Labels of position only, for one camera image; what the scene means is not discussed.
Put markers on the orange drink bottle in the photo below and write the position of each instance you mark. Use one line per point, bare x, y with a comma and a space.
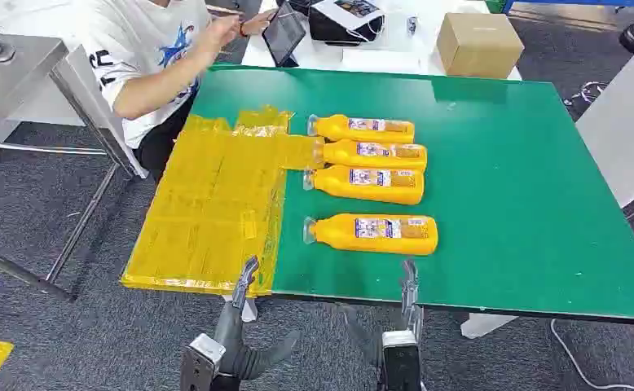
338, 184
344, 155
338, 235
338, 129

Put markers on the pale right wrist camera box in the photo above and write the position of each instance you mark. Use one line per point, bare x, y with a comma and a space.
400, 361

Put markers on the white printed paper sheet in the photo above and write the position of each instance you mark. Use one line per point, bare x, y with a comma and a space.
349, 12

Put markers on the brown cardboard box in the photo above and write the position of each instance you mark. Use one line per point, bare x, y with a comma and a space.
479, 46

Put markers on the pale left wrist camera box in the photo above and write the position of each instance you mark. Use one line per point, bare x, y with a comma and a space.
201, 361

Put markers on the green table mat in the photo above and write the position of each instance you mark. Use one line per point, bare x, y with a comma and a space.
511, 205

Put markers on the white desk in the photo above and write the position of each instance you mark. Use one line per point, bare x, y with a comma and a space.
31, 16

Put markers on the yellow plastic sheet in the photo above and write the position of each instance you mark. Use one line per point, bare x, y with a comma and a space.
214, 216

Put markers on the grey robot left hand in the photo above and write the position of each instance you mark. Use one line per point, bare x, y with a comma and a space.
241, 351

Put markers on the black tablet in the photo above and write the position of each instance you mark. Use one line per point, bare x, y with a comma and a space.
284, 35

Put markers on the white flat box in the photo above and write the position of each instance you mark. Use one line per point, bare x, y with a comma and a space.
382, 61

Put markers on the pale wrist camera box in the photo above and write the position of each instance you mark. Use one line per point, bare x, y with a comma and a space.
201, 361
400, 361

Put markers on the red wristband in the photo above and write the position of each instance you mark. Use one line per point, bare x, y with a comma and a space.
242, 29

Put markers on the black bag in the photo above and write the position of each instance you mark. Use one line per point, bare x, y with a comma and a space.
328, 33

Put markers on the person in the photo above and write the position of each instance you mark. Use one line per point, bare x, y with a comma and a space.
139, 48

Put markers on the white table leg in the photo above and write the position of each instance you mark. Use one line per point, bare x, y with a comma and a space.
249, 312
484, 325

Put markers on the small metal can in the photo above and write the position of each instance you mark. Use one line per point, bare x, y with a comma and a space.
412, 25

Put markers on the steel bench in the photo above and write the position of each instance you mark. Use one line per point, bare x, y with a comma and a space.
9, 81

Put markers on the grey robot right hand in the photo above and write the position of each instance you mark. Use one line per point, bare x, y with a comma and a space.
410, 297

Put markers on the white side table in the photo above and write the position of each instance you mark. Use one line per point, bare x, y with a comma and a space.
625, 119

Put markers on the blue metal frame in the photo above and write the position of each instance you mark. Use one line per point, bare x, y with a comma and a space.
565, 3

